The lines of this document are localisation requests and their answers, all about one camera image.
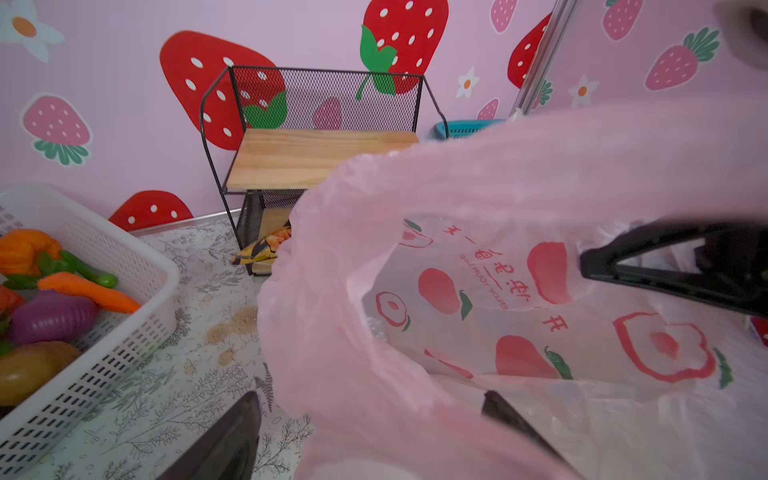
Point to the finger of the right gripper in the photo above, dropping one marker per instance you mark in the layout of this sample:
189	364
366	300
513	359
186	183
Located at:
715	262

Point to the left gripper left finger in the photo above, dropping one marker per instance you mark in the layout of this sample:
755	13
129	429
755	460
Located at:
227	450

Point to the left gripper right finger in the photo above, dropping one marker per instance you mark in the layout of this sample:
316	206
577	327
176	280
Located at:
497	408

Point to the pink plastic grocery bag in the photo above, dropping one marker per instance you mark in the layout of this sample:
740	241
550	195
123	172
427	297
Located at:
416	281

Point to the white plastic basket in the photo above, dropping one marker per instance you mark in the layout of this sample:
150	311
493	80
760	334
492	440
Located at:
97	250

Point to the toy carrot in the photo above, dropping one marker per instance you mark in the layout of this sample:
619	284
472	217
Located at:
74	285

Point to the snack bag under shelf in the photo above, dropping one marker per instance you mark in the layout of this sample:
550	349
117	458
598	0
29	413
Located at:
263	251

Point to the toy potato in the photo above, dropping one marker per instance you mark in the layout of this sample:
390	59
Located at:
27	368

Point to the toy purple eggplant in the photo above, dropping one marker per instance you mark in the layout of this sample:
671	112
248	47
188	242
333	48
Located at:
52	316

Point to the teal plastic basket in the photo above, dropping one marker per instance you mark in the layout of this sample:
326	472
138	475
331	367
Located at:
461	128

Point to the black wire wooden shelf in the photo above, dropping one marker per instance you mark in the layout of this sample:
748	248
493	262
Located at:
291	127

